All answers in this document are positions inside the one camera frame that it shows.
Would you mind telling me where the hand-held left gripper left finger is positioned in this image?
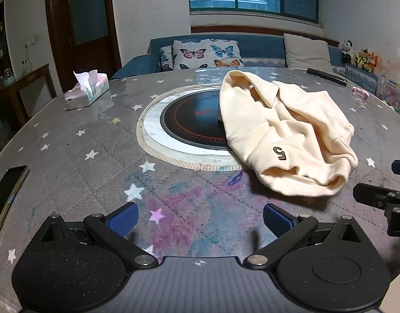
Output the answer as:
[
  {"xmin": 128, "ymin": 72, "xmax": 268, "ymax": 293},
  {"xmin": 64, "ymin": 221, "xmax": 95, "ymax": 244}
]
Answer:
[{"xmin": 29, "ymin": 201, "xmax": 159, "ymax": 272}]

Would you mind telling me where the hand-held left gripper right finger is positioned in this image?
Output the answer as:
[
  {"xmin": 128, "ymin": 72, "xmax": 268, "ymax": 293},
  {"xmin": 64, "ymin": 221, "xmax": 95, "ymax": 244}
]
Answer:
[{"xmin": 242, "ymin": 203, "xmax": 367, "ymax": 272}]

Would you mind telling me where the cream hooded sweatshirt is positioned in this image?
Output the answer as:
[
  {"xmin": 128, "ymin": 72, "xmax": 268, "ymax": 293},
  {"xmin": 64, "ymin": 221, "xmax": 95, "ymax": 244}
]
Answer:
[{"xmin": 218, "ymin": 69, "xmax": 359, "ymax": 198}]

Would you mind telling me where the clear plastic storage box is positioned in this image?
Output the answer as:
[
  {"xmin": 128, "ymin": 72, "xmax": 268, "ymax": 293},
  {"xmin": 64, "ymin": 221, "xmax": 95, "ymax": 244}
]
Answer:
[{"xmin": 377, "ymin": 76, "xmax": 400, "ymax": 123}]

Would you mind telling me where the small pink object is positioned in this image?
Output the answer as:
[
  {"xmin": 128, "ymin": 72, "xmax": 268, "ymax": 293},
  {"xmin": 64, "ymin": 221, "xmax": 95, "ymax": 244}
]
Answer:
[{"xmin": 351, "ymin": 86, "xmax": 370, "ymax": 100}]

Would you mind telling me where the orange plush toy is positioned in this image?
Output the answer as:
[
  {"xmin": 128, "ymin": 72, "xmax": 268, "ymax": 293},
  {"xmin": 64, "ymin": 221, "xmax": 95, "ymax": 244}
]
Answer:
[{"xmin": 366, "ymin": 52, "xmax": 380, "ymax": 74}]

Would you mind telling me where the yellow plush toy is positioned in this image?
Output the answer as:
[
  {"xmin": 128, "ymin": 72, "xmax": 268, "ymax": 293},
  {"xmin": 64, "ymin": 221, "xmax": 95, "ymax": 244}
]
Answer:
[{"xmin": 351, "ymin": 48, "xmax": 372, "ymax": 70}]

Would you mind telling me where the black remote control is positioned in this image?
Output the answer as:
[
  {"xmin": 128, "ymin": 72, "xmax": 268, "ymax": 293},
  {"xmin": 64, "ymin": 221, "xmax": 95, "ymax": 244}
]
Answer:
[{"xmin": 306, "ymin": 68, "xmax": 348, "ymax": 87}]

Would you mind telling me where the black smartphone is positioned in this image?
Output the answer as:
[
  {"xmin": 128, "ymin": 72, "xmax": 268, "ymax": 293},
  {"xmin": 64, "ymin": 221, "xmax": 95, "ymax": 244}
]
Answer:
[{"xmin": 0, "ymin": 165, "xmax": 30, "ymax": 248}]

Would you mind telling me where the round black induction cooktop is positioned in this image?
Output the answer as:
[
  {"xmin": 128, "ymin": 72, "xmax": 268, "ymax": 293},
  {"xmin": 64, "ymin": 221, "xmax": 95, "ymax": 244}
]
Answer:
[{"xmin": 160, "ymin": 90, "xmax": 235, "ymax": 147}]

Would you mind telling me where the tissue box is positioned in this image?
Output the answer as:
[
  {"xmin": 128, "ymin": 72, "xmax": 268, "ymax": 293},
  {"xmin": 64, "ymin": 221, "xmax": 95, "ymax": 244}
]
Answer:
[{"xmin": 63, "ymin": 69, "xmax": 110, "ymax": 111}]

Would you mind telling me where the panda plush toy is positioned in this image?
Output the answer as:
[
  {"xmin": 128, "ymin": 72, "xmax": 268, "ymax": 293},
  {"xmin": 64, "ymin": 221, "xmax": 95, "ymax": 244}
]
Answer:
[{"xmin": 338, "ymin": 39, "xmax": 357, "ymax": 64}]

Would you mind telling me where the beige pillow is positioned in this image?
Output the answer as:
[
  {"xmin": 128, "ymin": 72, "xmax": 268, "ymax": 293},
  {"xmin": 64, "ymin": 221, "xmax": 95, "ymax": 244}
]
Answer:
[{"xmin": 283, "ymin": 33, "xmax": 333, "ymax": 73}]

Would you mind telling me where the dark wooden door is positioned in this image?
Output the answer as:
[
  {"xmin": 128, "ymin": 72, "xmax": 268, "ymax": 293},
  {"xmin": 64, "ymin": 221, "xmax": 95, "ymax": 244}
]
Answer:
[{"xmin": 45, "ymin": 0, "xmax": 122, "ymax": 93}]

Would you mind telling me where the small butterfly print pillow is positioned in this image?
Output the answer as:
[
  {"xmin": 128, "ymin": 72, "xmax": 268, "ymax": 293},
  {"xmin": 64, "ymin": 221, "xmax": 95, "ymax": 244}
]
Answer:
[{"xmin": 160, "ymin": 46, "xmax": 174, "ymax": 71}]

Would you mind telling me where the dark wooden side table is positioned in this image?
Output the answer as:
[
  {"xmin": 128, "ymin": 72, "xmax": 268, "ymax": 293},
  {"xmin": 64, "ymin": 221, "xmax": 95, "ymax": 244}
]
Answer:
[{"xmin": 0, "ymin": 63, "xmax": 57, "ymax": 137}]

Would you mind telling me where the blue sofa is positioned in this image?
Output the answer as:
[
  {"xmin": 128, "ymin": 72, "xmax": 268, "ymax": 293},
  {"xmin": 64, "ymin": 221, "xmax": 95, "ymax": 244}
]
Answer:
[{"xmin": 110, "ymin": 34, "xmax": 380, "ymax": 80}]

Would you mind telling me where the large butterfly print pillow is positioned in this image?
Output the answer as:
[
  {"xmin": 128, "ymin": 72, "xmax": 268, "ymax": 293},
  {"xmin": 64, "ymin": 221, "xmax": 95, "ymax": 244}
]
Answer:
[{"xmin": 172, "ymin": 39, "xmax": 244, "ymax": 70}]

